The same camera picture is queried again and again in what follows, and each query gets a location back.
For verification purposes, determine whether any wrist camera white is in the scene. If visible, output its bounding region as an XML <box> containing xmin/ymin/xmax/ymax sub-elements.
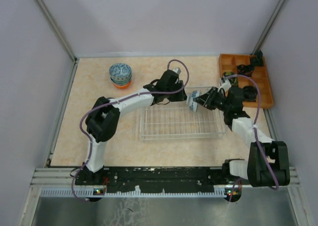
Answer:
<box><xmin>172</xmin><ymin>68</ymin><xmax>181</xmax><ymax>75</ymax></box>
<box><xmin>218</xmin><ymin>77</ymin><xmax>232</xmax><ymax>95</ymax></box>

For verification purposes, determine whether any black yellow object in tray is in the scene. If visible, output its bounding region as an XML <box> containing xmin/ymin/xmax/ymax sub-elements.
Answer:
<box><xmin>223</xmin><ymin>71</ymin><xmax>239</xmax><ymax>87</ymax></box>

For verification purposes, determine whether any top blue stacked bowl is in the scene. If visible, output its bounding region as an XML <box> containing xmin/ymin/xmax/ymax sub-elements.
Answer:
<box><xmin>109</xmin><ymin>63</ymin><xmax>132</xmax><ymax>80</ymax></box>

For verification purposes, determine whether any wooden compartment tray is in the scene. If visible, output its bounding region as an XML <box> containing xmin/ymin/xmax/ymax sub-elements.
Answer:
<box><xmin>219</xmin><ymin>54</ymin><xmax>274</xmax><ymax>109</ymax></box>

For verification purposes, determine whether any white wire dish rack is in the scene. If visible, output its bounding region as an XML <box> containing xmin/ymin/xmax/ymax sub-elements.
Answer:
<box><xmin>140</xmin><ymin>100</ymin><xmax>227</xmax><ymax>140</ymax></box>

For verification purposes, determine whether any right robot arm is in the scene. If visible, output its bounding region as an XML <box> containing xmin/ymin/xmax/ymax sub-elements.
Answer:
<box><xmin>193</xmin><ymin>86</ymin><xmax>290</xmax><ymax>189</ymax></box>

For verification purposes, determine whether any black object tray corner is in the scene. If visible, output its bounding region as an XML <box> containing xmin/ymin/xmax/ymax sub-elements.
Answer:
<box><xmin>250</xmin><ymin>50</ymin><xmax>264</xmax><ymax>67</ymax></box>

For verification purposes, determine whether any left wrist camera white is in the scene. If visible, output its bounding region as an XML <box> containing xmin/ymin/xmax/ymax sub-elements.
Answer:
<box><xmin>172</xmin><ymin>68</ymin><xmax>181</xmax><ymax>75</ymax></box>

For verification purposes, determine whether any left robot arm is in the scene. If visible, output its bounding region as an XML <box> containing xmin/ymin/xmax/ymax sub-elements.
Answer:
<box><xmin>74</xmin><ymin>68</ymin><xmax>189</xmax><ymax>185</ymax></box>

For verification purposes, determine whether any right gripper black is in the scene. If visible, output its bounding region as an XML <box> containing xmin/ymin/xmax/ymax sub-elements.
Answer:
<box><xmin>194</xmin><ymin>86</ymin><xmax>231</xmax><ymax>112</ymax></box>

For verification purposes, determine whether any white cable duct strip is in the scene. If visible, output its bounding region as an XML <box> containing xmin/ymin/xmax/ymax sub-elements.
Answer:
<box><xmin>41</xmin><ymin>188</ymin><xmax>239</xmax><ymax>197</ymax></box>

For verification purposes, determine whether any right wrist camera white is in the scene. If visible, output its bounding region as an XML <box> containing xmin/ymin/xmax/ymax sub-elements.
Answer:
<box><xmin>218</xmin><ymin>77</ymin><xmax>232</xmax><ymax>95</ymax></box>

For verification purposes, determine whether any blue white patterned bowl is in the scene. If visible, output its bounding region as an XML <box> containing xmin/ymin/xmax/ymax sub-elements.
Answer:
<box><xmin>187</xmin><ymin>90</ymin><xmax>201</xmax><ymax>113</ymax></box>

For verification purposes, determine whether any orange bottom stacked bowl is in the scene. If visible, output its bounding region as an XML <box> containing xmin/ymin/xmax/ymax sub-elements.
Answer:
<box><xmin>112</xmin><ymin>82</ymin><xmax>131</xmax><ymax>89</ymax></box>

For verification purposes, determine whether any black round object in tray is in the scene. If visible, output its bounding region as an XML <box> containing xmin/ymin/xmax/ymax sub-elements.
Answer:
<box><xmin>243</xmin><ymin>85</ymin><xmax>258</xmax><ymax>102</ymax></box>

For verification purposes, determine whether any black object tray centre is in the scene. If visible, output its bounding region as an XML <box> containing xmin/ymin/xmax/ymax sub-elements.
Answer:
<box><xmin>237</xmin><ymin>65</ymin><xmax>255</xmax><ymax>77</ymax></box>

